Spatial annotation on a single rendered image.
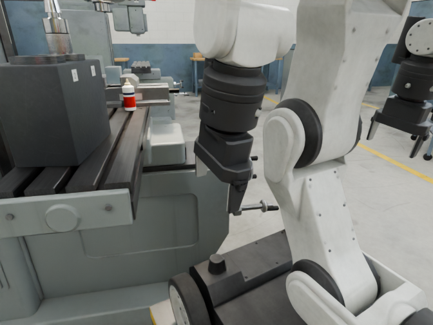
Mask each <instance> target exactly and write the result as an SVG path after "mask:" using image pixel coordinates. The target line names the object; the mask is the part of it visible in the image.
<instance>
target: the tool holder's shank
mask: <svg viewBox="0 0 433 325"><path fill-rule="evenodd" d="M44 12H45V13H47V14H48V17H59V18H61V17H60V14H61V13H62V12H61V9H60V6H59V3H58V0H44Z"/></svg>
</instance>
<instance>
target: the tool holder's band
mask: <svg viewBox="0 0 433 325"><path fill-rule="evenodd" d="M42 22H43V23H66V24H68V20H67V19H65V18H59V17H43V18H42Z"/></svg>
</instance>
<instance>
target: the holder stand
mask: <svg viewBox="0 0 433 325"><path fill-rule="evenodd" d="M8 58H9V61H10V63H8V64H0V118H1V122H2V124H3V128H4V130H5V134H6V138H7V140H8V143H9V146H10V150H11V153H12V156H13V158H14V162H15V166H16V167H18V168H24V167H50V166H79V165H80V164H81V163H82V162H83V161H84V160H85V159H86V158H87V157H88V156H89V155H90V154H91V153H92V152H93V151H94V150H95V149H96V148H97V147H98V145H100V143H101V142H103V140H105V138H107V136H109V134H110V133H111V129H110V122H109V117H108V109H107V104H106V97H105V93H104V85H103V80H102V72H101V65H100V61H99V60H98V59H85V55H84V54H61V55H53V54H38V55H17V56H8Z"/></svg>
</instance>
